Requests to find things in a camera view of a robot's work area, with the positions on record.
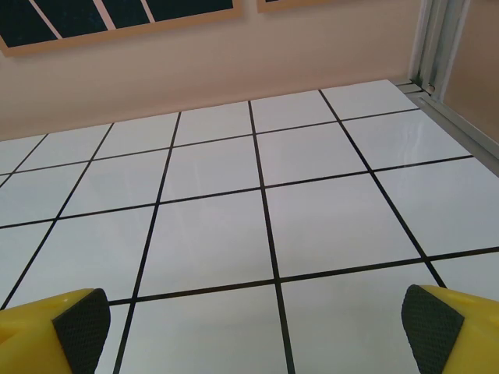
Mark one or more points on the dark wall panel pink flowers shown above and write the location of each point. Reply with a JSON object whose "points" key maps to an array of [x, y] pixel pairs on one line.
{"points": [[78, 15]]}

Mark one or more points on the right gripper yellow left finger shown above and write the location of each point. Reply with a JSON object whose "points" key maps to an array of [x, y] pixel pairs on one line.
{"points": [[31, 343]]}

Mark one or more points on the aluminium side rail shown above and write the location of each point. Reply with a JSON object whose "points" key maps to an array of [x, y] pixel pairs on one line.
{"points": [[448, 113]]}

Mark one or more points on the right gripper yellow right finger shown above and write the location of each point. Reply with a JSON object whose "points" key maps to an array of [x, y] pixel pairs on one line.
{"points": [[468, 343]]}

